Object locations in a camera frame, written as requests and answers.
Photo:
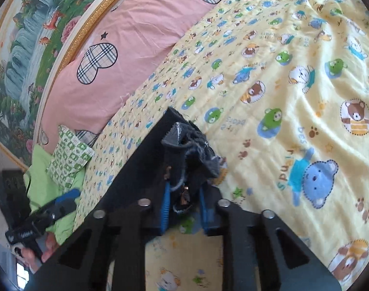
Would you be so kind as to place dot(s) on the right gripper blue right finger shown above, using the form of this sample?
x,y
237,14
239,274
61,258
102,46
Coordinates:
x,y
208,200

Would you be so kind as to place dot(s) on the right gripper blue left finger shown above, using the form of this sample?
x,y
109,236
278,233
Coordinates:
x,y
165,209

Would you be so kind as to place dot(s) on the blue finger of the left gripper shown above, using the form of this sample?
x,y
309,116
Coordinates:
x,y
69,196

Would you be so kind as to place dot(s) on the black pants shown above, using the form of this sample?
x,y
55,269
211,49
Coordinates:
x,y
175,151

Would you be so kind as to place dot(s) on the person's left hand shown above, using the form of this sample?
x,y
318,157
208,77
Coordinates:
x,y
32,260

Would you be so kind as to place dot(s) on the light green quilt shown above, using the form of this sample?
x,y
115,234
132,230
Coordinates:
x,y
42,189

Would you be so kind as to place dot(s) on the green white patterned pillow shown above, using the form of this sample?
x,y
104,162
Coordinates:
x,y
69,157

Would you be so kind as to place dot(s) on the yellow cartoon bear bedsheet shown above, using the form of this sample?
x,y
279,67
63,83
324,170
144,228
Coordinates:
x,y
281,90

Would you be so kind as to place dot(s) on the gold framed landscape painting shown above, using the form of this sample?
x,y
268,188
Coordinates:
x,y
38,38

